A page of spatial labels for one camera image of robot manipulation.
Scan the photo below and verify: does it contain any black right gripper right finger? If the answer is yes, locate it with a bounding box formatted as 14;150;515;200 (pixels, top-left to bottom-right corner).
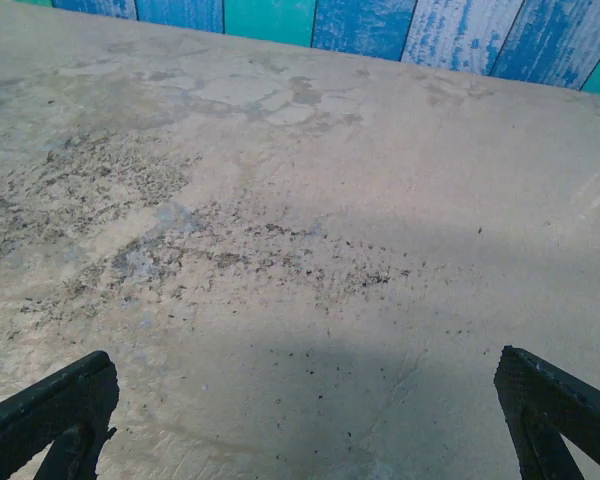
493;344;600;480

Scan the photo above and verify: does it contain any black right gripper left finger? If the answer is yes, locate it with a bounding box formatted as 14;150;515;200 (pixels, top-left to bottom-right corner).
0;350;119;480

